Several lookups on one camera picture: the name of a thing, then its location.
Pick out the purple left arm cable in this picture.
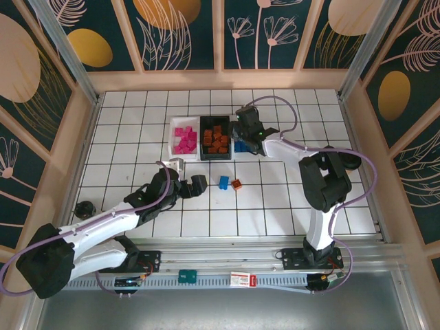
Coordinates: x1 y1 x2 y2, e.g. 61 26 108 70
0 160 173 298

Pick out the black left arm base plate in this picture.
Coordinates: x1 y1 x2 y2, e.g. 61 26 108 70
113 236 162 274

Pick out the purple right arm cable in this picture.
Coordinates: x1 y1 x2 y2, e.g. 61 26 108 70
245 95 381 296

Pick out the black plastic bin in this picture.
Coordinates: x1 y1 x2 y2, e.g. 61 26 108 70
199 115 233 162

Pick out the grey slotted cable duct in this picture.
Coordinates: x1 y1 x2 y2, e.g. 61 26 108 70
65 274 310 294

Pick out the small green block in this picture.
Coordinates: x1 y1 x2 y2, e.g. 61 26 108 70
177 269 197 285

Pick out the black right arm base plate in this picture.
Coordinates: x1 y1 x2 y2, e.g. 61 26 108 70
281 247 344 274

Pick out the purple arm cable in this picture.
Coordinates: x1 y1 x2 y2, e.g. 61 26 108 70
245 95 381 296
0 160 173 298

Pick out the black round object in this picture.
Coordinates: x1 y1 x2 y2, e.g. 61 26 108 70
74 201 97 220

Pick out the aluminium frame post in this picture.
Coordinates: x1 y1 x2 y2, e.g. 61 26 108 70
29 0 101 104
338 0 403 100

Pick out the aluminium mounting rail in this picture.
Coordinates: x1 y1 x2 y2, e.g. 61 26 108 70
130 236 403 276

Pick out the white and red card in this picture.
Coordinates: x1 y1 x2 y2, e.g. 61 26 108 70
230 271 257 287

